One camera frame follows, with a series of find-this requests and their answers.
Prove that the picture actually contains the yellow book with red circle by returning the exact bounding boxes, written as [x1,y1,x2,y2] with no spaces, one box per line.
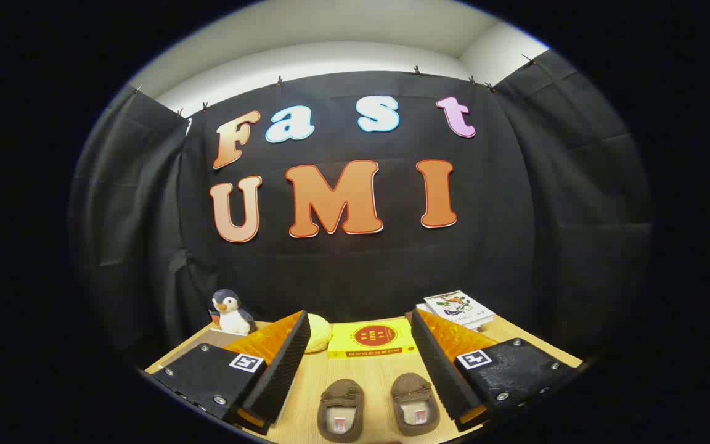
[328,318,418,359]

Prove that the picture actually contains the brown fuzzy shoe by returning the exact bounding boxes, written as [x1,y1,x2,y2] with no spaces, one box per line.
[317,379,365,443]
[390,372,441,437]

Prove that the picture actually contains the white book with green print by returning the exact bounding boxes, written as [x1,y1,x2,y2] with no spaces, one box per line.
[417,302,495,332]

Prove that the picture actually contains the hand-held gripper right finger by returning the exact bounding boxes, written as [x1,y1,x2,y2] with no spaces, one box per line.
[410,306,581,432]

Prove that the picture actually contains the white floral cover book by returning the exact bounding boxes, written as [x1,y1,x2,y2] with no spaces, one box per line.
[423,290,495,326]

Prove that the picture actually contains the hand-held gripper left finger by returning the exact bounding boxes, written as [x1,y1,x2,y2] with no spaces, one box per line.
[153,310,311,435]

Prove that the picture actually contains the yellow round bun plush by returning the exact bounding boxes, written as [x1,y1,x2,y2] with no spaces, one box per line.
[303,313,333,354]

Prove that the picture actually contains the penguin plush toy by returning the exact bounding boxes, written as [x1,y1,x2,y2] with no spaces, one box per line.
[208,289,257,337]

